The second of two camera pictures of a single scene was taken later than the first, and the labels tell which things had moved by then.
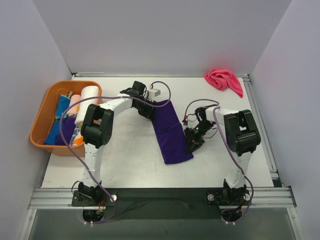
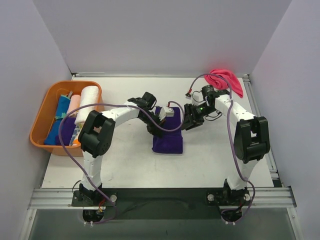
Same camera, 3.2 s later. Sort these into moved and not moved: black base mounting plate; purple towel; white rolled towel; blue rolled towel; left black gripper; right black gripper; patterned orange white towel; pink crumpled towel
Moved: right black gripper; left black gripper; purple towel
Not moved: patterned orange white towel; pink crumpled towel; white rolled towel; black base mounting plate; blue rolled towel
